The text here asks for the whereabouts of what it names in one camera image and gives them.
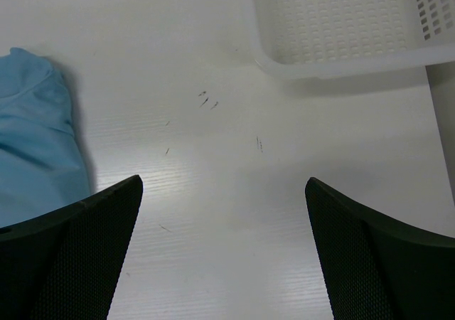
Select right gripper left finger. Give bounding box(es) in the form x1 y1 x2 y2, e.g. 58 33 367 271
1 175 143 319

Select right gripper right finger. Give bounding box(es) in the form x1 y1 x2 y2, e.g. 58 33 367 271
305 178 454 319

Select light blue shorts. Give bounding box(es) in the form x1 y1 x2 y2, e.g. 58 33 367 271
1 48 91 227

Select white plastic basket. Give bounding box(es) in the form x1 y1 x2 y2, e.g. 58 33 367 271
240 0 454 80

